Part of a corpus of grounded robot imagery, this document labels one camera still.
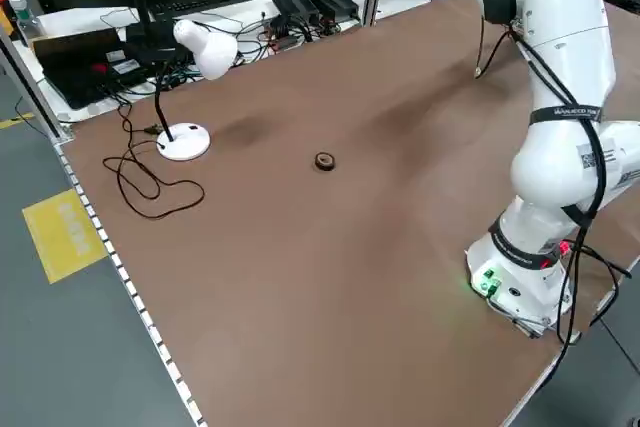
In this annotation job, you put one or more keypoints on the yellow floor sign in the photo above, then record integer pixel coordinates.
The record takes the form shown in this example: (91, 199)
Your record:
(62, 237)

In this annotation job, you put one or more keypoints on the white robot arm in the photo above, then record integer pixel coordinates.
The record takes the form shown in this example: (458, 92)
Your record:
(560, 12)

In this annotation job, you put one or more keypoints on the white desk lamp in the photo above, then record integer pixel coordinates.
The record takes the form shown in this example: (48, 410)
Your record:
(215, 52)

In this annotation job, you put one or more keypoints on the clear plastic bottle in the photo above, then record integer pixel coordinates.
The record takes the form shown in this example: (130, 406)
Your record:
(22, 17)

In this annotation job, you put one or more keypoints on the brown tape roll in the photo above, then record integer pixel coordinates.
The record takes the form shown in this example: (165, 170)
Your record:
(325, 161)

